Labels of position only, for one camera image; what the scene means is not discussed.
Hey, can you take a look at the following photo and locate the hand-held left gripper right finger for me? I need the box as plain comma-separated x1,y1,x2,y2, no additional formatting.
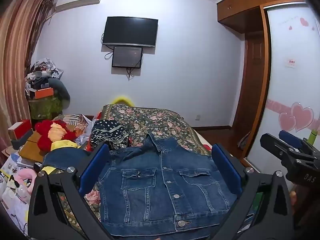
211,144,294,240

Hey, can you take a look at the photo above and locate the pile of mixed clutter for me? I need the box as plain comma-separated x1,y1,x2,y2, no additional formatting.
25,58,64,98

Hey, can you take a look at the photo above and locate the striped brown curtain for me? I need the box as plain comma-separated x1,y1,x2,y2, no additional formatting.
0,0,57,143

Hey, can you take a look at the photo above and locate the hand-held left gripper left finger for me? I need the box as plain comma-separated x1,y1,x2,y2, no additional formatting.
27,144,118,240

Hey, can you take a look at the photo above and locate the yellow fuzzy object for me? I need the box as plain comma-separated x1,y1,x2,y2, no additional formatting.
112,95,135,106

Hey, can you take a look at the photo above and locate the black white patterned cloth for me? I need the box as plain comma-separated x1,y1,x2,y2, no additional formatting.
89,119,130,152

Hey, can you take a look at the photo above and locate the orange box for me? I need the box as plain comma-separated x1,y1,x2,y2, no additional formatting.
34,87,54,99

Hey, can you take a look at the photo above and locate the white heart-print sliding door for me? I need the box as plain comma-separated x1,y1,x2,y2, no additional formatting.
246,3,320,179

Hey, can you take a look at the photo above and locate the red plush toy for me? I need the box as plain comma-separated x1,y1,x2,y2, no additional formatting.
34,119,77,152

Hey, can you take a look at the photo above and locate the yellow cloth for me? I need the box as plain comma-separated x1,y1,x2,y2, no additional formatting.
50,140,78,151

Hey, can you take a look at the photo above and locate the green bottle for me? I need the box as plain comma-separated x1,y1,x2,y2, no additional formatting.
308,129,320,143

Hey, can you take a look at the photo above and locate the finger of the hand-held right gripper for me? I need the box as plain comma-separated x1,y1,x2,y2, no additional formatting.
279,129,320,156
260,133,316,167

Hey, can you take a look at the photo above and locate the black wall television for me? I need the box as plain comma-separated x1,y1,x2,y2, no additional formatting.
102,16,158,48

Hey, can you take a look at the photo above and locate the dark floral blanket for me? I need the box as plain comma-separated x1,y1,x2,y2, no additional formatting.
57,104,213,232

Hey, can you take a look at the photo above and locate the red box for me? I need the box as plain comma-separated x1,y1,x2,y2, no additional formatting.
7,119,33,141

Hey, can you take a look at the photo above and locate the small black wall monitor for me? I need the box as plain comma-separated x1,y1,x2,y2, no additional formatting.
111,46,144,68

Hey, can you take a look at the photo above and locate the grey striped bag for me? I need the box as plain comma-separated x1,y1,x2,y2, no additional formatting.
237,132,251,148

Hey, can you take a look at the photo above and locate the brown cardboard box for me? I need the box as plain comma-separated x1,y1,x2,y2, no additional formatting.
19,131,51,163

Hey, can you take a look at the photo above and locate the wooden wardrobe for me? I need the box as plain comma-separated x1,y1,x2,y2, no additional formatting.
216,0,310,161

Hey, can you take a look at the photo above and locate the blue denim jacket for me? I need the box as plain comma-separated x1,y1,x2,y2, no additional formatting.
41,132,238,238

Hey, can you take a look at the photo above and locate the pink neck pillow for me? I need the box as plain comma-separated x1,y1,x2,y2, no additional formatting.
14,169,38,188

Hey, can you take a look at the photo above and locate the wooden room door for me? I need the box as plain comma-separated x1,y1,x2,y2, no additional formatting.
232,36,263,131

